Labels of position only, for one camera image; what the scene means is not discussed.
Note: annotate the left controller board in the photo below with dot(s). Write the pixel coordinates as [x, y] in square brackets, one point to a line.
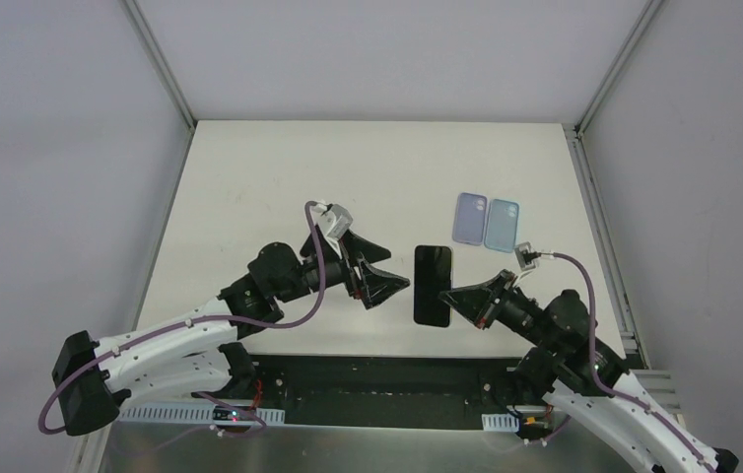
[233, 415]

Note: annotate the left white cable duct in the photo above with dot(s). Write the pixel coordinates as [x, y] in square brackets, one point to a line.
[191, 413]

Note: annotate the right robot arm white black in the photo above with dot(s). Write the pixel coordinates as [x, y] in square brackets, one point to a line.
[583, 377]

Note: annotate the right aluminium frame rail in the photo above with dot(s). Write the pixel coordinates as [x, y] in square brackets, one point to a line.
[659, 383]

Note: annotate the right white cable duct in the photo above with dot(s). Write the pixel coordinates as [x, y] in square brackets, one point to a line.
[506, 423]

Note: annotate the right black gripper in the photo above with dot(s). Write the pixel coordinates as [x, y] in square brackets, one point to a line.
[495, 303]

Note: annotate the white cable duct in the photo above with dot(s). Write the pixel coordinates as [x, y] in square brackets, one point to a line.
[191, 413]
[506, 423]

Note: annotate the right controller board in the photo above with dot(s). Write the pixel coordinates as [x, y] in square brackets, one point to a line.
[535, 425]

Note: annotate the black phone purple frame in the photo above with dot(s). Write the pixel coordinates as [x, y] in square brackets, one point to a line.
[313, 245]

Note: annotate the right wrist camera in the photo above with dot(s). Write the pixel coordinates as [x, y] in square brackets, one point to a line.
[527, 258]

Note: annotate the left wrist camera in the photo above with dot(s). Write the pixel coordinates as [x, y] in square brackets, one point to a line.
[333, 220]

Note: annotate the lavender phone case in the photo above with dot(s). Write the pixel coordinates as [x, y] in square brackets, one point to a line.
[469, 219]

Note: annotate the controller board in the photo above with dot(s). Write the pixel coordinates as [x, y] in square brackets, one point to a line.
[233, 415]
[535, 425]

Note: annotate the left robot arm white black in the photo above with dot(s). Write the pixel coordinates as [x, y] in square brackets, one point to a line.
[200, 351]

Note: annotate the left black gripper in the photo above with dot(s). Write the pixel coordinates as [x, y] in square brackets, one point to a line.
[352, 269]

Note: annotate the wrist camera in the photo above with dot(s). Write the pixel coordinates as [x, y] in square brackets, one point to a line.
[333, 220]
[527, 258]

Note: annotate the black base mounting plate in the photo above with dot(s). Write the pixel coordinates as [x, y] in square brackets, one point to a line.
[382, 392]

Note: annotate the black phone light blue case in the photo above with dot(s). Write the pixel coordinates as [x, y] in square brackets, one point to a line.
[432, 276]

